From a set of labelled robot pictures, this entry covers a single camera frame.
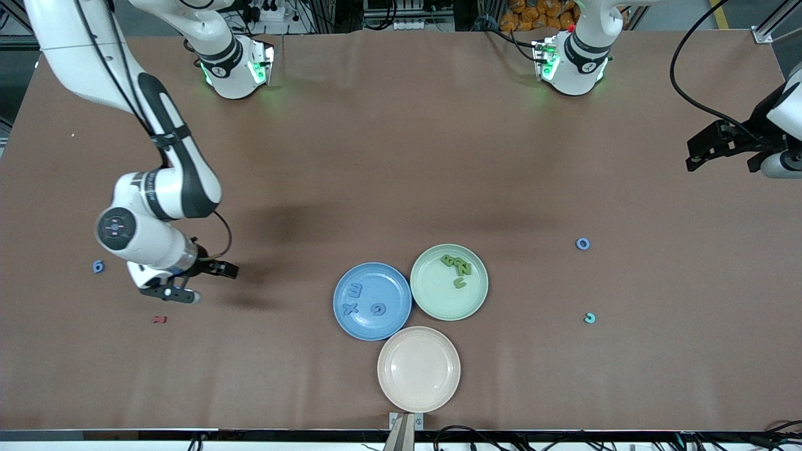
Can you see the beige plate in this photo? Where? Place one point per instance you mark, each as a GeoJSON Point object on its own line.
{"type": "Point", "coordinates": [418, 369]}

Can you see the green letter N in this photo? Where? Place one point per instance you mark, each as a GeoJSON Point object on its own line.
{"type": "Point", "coordinates": [465, 269]}

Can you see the brown table cover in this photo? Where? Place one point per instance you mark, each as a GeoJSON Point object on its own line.
{"type": "Point", "coordinates": [401, 156]}

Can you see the blue digit 6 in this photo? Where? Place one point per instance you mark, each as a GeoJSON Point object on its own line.
{"type": "Point", "coordinates": [98, 268]}

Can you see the aluminium frame profile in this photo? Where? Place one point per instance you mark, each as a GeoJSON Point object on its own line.
{"type": "Point", "coordinates": [774, 22]}

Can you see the metal bracket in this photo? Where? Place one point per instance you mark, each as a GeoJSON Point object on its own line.
{"type": "Point", "coordinates": [406, 426]}

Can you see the bag of oranges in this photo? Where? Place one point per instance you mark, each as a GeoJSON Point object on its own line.
{"type": "Point", "coordinates": [529, 12]}

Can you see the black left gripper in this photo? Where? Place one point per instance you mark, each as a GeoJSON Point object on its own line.
{"type": "Point", "coordinates": [747, 138]}

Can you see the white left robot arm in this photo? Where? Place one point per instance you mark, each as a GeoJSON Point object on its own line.
{"type": "Point", "coordinates": [573, 69]}

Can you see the blue plate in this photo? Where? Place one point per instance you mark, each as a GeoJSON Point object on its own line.
{"type": "Point", "coordinates": [388, 326]}

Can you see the power strip with black plugs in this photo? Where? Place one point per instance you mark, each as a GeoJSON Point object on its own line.
{"type": "Point", "coordinates": [266, 11]}

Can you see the white power strip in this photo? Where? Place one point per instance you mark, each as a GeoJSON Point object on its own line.
{"type": "Point", "coordinates": [407, 25]}

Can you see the green capital letter B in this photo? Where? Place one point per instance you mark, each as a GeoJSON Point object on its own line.
{"type": "Point", "coordinates": [447, 259]}

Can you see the blue letter E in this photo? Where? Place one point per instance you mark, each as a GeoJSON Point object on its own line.
{"type": "Point", "coordinates": [356, 290]}

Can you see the blue letter O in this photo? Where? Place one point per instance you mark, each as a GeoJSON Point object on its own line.
{"type": "Point", "coordinates": [578, 243]}

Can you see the green plate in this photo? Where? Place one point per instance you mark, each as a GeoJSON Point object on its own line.
{"type": "Point", "coordinates": [432, 300]}

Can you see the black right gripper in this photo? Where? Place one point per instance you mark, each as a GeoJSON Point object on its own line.
{"type": "Point", "coordinates": [204, 266]}

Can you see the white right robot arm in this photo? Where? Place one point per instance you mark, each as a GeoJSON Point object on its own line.
{"type": "Point", "coordinates": [150, 247]}

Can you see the blue letter G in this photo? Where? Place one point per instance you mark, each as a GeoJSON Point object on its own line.
{"type": "Point", "coordinates": [373, 308]}

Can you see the blue letter x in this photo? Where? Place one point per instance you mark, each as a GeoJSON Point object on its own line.
{"type": "Point", "coordinates": [351, 307]}

